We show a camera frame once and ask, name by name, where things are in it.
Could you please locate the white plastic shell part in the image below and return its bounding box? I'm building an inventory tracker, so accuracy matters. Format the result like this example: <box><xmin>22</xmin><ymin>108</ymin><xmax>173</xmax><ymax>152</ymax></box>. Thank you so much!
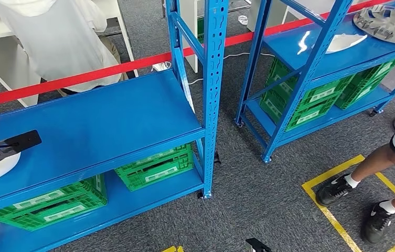
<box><xmin>0</xmin><ymin>152</ymin><xmax>22</xmax><ymax>188</ymax></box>
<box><xmin>311</xmin><ymin>33</ymin><xmax>368</xmax><ymax>55</ymax></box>

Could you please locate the blue metal shelf rack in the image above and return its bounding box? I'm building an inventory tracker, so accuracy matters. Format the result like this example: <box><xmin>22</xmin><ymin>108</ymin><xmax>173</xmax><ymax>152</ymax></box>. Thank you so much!
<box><xmin>234</xmin><ymin>0</ymin><xmax>395</xmax><ymax>164</ymax></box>
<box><xmin>0</xmin><ymin>0</ymin><xmax>231</xmax><ymax>252</ymax></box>

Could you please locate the silver wheel hubcap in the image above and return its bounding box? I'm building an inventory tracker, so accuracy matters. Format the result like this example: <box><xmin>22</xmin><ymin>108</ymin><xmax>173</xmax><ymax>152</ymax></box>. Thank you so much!
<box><xmin>353</xmin><ymin>3</ymin><xmax>395</xmax><ymax>45</ymax></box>

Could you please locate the person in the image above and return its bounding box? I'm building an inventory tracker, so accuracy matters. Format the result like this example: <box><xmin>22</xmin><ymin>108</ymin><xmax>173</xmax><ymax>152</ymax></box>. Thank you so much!
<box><xmin>315</xmin><ymin>64</ymin><xmax>395</xmax><ymax>245</ymax></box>
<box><xmin>0</xmin><ymin>0</ymin><xmax>130</xmax><ymax>96</ymax></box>

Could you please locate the red barrier belt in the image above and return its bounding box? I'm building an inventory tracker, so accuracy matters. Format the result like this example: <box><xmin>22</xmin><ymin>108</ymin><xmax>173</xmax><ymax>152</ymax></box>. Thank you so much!
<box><xmin>0</xmin><ymin>0</ymin><xmax>392</xmax><ymax>110</ymax></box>

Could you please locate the yellow floor tape square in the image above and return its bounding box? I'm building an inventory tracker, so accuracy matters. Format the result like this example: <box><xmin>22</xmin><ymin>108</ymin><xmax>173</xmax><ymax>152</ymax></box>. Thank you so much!
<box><xmin>301</xmin><ymin>154</ymin><xmax>395</xmax><ymax>252</ymax></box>

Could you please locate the person's black shoe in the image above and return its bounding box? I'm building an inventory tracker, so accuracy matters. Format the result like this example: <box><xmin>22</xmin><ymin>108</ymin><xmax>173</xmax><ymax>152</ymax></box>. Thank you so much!
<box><xmin>361</xmin><ymin>203</ymin><xmax>394</xmax><ymax>245</ymax></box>
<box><xmin>315</xmin><ymin>174</ymin><xmax>354</xmax><ymax>207</ymax></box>

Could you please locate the white power strip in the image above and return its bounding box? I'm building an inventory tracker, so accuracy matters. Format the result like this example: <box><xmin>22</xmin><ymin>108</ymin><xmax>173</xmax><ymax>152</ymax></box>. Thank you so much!
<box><xmin>151</xmin><ymin>61</ymin><xmax>172</xmax><ymax>72</ymax></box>

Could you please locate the white furniture panel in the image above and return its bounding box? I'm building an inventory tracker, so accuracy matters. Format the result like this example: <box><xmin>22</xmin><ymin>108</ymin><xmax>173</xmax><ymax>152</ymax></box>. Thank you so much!
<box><xmin>179</xmin><ymin>0</ymin><xmax>200</xmax><ymax>74</ymax></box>

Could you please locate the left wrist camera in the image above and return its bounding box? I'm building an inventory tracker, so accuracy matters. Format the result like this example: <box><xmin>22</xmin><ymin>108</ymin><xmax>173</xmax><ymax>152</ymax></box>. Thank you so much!
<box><xmin>0</xmin><ymin>129</ymin><xmax>42</xmax><ymax>165</ymax></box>

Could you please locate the white cable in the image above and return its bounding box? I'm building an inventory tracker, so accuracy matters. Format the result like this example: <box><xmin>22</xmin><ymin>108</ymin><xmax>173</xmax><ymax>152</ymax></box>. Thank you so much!
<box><xmin>187</xmin><ymin>52</ymin><xmax>276</xmax><ymax>86</ymax></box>

